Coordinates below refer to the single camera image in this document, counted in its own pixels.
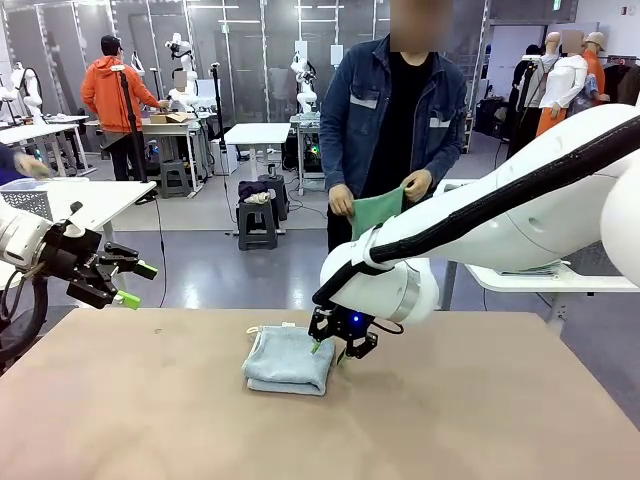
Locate mannequin in white sweater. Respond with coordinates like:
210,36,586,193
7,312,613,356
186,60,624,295
538,28,590,121

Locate white background desk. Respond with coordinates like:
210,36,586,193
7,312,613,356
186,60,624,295
223,122,292,184

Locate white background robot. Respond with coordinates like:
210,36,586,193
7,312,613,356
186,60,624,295
9,62,44,126
167,32,197,114
291,53,317,117

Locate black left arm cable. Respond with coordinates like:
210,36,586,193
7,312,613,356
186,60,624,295
0,267,51,374

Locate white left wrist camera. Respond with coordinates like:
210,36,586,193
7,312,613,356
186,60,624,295
63,200,87,237

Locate person's left forearm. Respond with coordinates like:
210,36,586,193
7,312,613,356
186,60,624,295
423,134,469,194

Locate person's right forearm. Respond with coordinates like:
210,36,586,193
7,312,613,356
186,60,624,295
319,134,354,190

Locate person in orange hoodie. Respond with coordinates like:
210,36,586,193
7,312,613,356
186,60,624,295
80,34,171,182

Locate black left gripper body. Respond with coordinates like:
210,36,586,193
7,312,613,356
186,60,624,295
40,220,104,307

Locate black camera stand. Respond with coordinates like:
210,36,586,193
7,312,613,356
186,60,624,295
110,63,149,184
208,62,230,176

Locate green terry towel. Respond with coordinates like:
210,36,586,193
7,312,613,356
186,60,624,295
349,185,405,241

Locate mannequin in orange shirt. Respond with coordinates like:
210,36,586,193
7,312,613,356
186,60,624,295
582,30,609,106

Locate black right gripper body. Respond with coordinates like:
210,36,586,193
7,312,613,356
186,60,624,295
308,307,379,346

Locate rack of dark garments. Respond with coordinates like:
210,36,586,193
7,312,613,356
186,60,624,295
599,54,640,106

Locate person's right hand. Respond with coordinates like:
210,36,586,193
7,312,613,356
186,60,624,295
328,183,357,217

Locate grey background workbench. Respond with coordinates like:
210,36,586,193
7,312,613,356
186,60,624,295
84,117,206,194

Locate pile of dark clothes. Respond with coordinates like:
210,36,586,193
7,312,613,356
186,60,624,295
237,179,274,206

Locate person's left hand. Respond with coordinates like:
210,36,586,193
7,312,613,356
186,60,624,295
401,168,435,204

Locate person in denim jacket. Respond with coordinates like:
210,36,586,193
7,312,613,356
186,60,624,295
319,0,469,254

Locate person in dark blue sleeve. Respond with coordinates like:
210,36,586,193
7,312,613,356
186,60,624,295
0,143,51,184

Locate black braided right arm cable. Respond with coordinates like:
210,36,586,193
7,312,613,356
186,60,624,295
312,119,640,314

